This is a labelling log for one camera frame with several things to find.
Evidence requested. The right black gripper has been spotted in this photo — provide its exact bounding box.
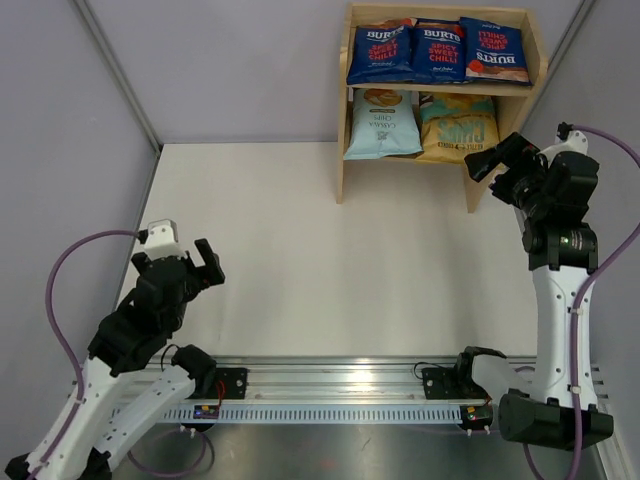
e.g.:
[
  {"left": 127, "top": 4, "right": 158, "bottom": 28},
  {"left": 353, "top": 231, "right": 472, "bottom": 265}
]
[{"left": 466, "top": 133, "right": 554, "bottom": 219}]

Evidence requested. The large yellow kettle chips bag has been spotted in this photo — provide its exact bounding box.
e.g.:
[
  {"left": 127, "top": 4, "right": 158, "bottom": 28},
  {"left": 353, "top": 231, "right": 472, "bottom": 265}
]
[{"left": 416, "top": 92, "right": 499, "bottom": 164}]

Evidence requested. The blue Burts chips bag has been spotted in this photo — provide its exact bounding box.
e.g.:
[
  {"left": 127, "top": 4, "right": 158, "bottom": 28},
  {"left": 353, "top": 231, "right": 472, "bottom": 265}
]
[
  {"left": 346, "top": 18, "right": 415, "bottom": 85},
  {"left": 459, "top": 17, "right": 531, "bottom": 86},
  {"left": 411, "top": 19, "right": 465, "bottom": 84}
]

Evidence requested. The light blue cassava chips bag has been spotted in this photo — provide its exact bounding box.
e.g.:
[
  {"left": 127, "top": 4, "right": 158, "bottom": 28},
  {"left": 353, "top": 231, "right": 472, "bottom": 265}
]
[{"left": 344, "top": 89, "right": 423, "bottom": 160}]

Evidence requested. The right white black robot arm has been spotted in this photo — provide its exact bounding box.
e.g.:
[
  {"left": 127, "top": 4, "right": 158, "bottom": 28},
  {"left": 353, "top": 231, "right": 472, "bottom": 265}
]
[{"left": 453, "top": 131, "right": 614, "bottom": 451}]

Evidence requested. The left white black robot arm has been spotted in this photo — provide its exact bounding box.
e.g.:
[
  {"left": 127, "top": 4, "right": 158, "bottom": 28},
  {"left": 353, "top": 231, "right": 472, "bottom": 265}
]
[{"left": 5, "top": 239, "right": 225, "bottom": 479}]

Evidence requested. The wooden two-tier shelf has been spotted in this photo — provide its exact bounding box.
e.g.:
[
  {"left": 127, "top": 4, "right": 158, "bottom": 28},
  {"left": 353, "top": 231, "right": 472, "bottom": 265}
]
[{"left": 336, "top": 2, "right": 550, "bottom": 215}]

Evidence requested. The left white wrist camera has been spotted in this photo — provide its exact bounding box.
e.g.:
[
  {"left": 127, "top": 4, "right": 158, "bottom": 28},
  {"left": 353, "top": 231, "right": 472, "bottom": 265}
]
[{"left": 138, "top": 219, "right": 187, "bottom": 261}]

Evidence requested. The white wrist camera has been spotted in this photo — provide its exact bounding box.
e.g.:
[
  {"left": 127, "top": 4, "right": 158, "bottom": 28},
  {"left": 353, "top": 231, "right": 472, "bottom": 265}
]
[
  {"left": 138, "top": 219, "right": 187, "bottom": 261},
  {"left": 539, "top": 122, "right": 588, "bottom": 164}
]

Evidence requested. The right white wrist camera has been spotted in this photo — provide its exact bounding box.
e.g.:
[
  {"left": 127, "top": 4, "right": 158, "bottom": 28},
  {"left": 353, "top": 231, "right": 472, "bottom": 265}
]
[{"left": 539, "top": 122, "right": 588, "bottom": 164}]

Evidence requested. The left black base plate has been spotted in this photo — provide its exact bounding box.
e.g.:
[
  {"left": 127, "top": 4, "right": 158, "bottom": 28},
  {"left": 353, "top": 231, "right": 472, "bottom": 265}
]
[{"left": 188, "top": 367, "right": 249, "bottom": 400}]

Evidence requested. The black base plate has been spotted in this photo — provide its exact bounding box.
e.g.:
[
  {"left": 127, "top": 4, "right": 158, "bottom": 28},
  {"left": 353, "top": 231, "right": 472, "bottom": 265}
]
[
  {"left": 188, "top": 367, "right": 249, "bottom": 400},
  {"left": 421, "top": 367, "right": 489, "bottom": 401}
]

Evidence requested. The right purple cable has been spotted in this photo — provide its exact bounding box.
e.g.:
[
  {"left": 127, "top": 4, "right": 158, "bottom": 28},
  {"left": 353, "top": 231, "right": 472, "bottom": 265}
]
[{"left": 519, "top": 122, "right": 640, "bottom": 480}]

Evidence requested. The white slotted cable duct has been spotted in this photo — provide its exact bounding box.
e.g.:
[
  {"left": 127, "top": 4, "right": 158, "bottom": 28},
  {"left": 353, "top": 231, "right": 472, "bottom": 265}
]
[{"left": 158, "top": 405, "right": 462, "bottom": 424}]

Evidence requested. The right aluminium frame post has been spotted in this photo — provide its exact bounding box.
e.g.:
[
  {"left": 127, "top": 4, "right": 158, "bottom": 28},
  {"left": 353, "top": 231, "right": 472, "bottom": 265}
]
[{"left": 521, "top": 1, "right": 604, "bottom": 148}]

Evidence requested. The aluminium frame post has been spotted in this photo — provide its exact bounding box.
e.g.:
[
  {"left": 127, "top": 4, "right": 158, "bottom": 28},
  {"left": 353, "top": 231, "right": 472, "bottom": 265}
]
[
  {"left": 70, "top": 0, "right": 163, "bottom": 158},
  {"left": 521, "top": 1, "right": 604, "bottom": 148}
]

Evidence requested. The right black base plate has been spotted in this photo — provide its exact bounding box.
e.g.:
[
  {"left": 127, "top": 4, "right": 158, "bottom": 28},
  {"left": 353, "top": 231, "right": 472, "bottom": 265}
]
[{"left": 421, "top": 367, "right": 489, "bottom": 401}]

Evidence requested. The aluminium mounting rail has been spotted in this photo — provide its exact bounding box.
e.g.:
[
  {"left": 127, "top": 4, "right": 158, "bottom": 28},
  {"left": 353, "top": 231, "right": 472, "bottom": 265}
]
[{"left": 119, "top": 354, "right": 609, "bottom": 406}]

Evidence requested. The left aluminium frame post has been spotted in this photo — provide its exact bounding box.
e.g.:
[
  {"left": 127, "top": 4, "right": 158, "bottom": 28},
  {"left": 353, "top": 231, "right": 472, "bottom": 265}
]
[{"left": 70, "top": 0, "right": 163, "bottom": 158}]

